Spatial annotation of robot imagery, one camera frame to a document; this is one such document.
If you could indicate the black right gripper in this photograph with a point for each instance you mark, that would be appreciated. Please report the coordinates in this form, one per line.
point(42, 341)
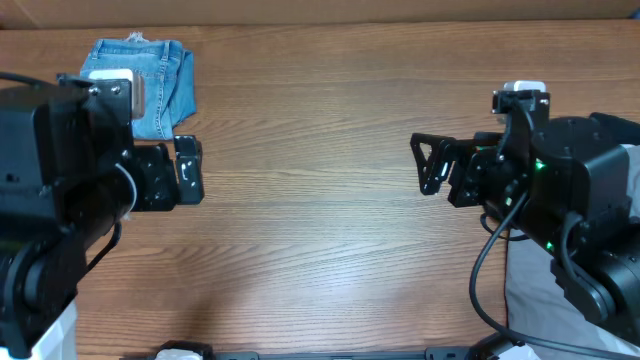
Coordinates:
point(474, 159)

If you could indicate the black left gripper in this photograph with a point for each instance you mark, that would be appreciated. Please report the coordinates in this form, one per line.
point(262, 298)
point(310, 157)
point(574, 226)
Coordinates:
point(160, 190)

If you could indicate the light blue denim jeans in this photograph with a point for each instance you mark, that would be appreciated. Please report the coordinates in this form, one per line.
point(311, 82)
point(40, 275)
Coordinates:
point(167, 70)

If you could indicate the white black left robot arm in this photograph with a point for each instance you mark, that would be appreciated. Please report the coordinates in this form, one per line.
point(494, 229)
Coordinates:
point(71, 172)

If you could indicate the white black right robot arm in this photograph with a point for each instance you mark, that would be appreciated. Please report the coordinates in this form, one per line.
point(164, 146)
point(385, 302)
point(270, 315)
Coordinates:
point(562, 182)

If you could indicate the grey trousers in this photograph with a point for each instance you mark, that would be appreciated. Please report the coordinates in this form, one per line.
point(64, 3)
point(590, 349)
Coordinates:
point(536, 305)

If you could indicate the black garment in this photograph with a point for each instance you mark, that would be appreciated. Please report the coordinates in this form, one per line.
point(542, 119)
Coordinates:
point(623, 131)

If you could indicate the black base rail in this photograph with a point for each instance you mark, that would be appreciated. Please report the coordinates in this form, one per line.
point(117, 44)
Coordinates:
point(431, 353)

